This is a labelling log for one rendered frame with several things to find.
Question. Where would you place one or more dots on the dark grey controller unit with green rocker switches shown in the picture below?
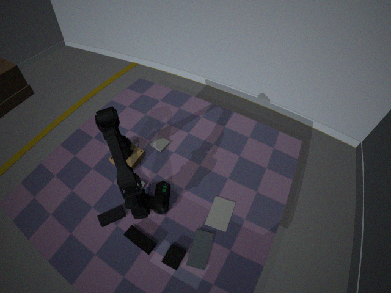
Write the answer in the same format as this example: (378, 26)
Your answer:
(163, 187)

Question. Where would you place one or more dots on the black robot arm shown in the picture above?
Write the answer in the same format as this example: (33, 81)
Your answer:
(107, 122)

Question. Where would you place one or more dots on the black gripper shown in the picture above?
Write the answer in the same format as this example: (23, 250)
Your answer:
(158, 201)

